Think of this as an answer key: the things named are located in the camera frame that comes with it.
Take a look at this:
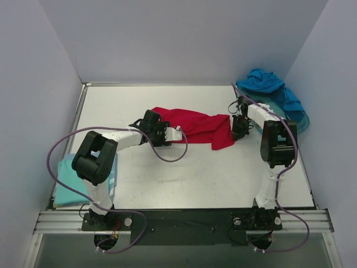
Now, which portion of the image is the red polo shirt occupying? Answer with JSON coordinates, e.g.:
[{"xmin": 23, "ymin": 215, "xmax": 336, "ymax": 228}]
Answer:
[{"xmin": 152, "ymin": 107, "xmax": 234, "ymax": 150}]

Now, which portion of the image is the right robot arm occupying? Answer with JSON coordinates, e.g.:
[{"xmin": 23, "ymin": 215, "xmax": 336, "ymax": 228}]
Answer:
[{"xmin": 232, "ymin": 99, "xmax": 298, "ymax": 209}]

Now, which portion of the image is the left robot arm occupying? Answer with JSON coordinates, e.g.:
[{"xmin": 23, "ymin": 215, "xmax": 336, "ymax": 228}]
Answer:
[{"xmin": 71, "ymin": 110, "xmax": 182, "ymax": 230}]

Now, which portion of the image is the teal plastic basket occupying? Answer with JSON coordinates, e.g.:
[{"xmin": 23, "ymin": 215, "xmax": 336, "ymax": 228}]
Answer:
[{"xmin": 238, "ymin": 88, "xmax": 310, "ymax": 134}]

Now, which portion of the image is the blue t shirt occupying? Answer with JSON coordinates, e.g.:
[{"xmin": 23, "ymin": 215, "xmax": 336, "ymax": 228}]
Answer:
[{"xmin": 236, "ymin": 69, "xmax": 301, "ymax": 103}]

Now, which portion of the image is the folded light blue shirt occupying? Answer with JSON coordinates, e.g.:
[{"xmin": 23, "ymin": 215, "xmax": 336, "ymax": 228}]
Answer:
[{"xmin": 54, "ymin": 154, "xmax": 118, "ymax": 207}]

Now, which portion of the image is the folded teal shirt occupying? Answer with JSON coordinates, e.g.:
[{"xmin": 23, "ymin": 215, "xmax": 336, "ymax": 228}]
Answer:
[{"xmin": 54, "ymin": 155, "xmax": 88, "ymax": 207}]

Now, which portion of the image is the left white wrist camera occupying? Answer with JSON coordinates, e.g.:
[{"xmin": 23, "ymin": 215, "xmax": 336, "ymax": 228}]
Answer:
[{"xmin": 165, "ymin": 126, "xmax": 186, "ymax": 142}]

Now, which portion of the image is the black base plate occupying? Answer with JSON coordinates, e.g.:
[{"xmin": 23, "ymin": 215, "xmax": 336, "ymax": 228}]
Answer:
[{"xmin": 81, "ymin": 208, "xmax": 282, "ymax": 249}]

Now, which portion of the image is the aluminium front rail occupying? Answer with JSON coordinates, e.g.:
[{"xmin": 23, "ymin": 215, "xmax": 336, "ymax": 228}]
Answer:
[{"xmin": 34, "ymin": 210, "xmax": 334, "ymax": 235}]

